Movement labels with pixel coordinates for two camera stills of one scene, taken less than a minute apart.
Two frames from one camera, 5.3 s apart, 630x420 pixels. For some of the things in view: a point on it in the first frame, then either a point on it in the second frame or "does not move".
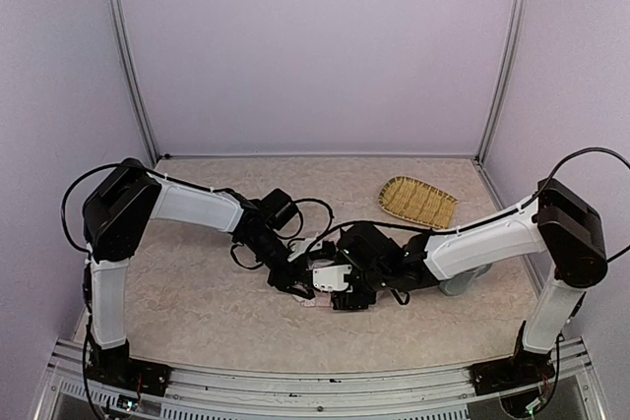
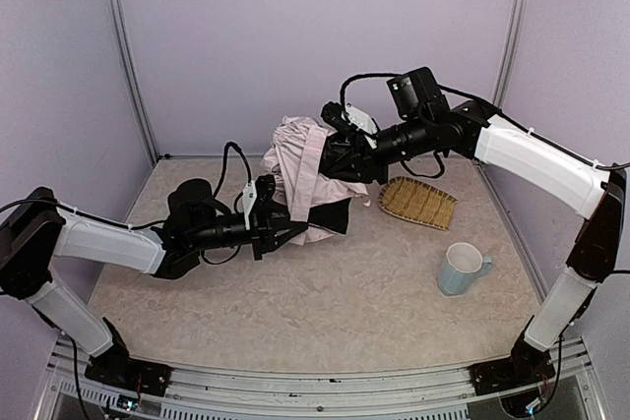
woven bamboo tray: [417, 202] does not move
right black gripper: [349, 299] to [361, 156]
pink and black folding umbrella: [323, 298] to [317, 201]
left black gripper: [283, 280] to [263, 232]
